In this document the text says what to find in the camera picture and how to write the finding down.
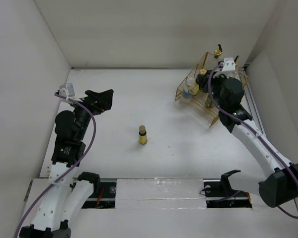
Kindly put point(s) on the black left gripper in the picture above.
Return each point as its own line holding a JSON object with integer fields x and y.
{"x": 104, "y": 98}

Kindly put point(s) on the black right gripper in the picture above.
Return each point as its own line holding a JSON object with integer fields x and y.
{"x": 203, "y": 81}

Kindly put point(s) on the white bottle blue label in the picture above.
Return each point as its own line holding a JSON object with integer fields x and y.
{"x": 187, "y": 84}

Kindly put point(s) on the small brown bottle yellow label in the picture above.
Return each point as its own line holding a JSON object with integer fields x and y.
{"x": 193, "y": 89}

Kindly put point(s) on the short glass cruet gold spout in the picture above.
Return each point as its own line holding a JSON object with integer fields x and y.
{"x": 218, "y": 51}

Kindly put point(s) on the red sauce bottle green label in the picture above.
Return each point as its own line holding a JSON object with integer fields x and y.
{"x": 209, "y": 103}

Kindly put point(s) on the tall glass cruet gold spout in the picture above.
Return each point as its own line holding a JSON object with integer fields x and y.
{"x": 236, "y": 60}

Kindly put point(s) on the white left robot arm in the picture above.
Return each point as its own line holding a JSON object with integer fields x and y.
{"x": 52, "y": 212}

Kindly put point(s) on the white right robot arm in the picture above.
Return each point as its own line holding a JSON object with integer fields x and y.
{"x": 280, "y": 184}

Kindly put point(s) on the small brown bottle cork cap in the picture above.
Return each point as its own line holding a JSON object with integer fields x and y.
{"x": 142, "y": 135}

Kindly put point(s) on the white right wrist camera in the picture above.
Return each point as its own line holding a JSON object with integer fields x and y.
{"x": 226, "y": 67}

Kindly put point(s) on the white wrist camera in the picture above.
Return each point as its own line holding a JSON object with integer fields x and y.
{"x": 226, "y": 67}
{"x": 66, "y": 93}

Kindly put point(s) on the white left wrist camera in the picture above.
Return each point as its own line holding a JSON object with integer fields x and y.
{"x": 66, "y": 93}

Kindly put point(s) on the gold wire basket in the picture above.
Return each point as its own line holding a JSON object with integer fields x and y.
{"x": 197, "y": 102}

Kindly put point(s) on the black mounting rail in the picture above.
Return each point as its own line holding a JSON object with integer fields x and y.
{"x": 163, "y": 194}

